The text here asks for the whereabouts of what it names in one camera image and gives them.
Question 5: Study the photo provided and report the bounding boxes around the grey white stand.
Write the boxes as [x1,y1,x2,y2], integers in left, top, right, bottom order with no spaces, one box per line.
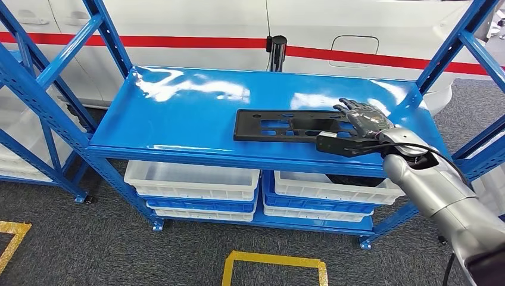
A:
[484,8,505,41]

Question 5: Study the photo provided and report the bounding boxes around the white car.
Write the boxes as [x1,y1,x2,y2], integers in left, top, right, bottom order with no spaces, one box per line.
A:
[0,0,505,117]

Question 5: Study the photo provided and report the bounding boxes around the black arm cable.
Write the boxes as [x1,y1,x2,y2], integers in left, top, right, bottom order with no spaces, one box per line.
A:
[345,142,470,286]

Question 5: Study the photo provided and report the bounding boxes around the red barrier belt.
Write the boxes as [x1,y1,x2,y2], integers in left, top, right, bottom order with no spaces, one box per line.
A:
[0,31,269,50]
[285,45,492,76]

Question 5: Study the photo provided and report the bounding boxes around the blue metal shelf rack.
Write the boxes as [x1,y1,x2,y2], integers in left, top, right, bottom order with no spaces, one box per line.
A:
[0,35,98,205]
[0,0,505,250]

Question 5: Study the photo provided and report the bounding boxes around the black part in crate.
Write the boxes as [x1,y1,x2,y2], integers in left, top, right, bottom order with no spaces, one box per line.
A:
[326,173,385,188]

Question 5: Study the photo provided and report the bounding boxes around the black stanchion post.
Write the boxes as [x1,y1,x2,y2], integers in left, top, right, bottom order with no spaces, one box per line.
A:
[265,35,288,73]

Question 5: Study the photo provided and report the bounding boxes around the black plastic panel part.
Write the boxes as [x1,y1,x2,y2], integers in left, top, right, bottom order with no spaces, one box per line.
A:
[233,109,366,144]

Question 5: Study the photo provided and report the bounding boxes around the white plastic crate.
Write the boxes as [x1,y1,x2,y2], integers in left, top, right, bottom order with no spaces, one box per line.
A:
[0,163,56,183]
[0,146,74,170]
[263,204,373,223]
[123,160,261,202]
[273,170,406,206]
[471,142,505,216]
[146,201,257,223]
[0,85,87,153]

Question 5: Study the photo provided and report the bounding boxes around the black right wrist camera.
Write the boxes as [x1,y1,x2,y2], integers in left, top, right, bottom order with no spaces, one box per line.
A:
[315,131,385,158]

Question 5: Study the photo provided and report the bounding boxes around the yellow floor tape square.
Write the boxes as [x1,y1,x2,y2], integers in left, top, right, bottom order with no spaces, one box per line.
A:
[222,250,329,286]
[0,220,32,275]

